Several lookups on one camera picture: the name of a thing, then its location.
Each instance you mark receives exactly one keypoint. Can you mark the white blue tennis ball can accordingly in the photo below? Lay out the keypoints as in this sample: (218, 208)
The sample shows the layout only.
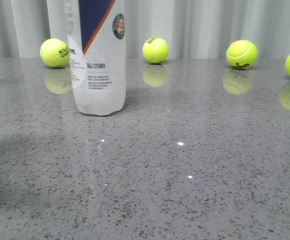
(96, 39)

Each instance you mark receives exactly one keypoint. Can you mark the Roland Garros printed tennis ball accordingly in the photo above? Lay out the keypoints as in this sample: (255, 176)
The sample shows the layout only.
(54, 53)

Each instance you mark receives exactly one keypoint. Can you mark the centre yellow tennis ball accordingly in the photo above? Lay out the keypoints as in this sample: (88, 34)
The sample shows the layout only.
(155, 50)

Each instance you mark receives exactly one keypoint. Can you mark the Wilson printed tennis ball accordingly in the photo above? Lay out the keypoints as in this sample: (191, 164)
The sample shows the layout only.
(241, 54)

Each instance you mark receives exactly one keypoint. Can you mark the grey pleated curtain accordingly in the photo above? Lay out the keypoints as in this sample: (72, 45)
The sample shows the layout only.
(193, 29)

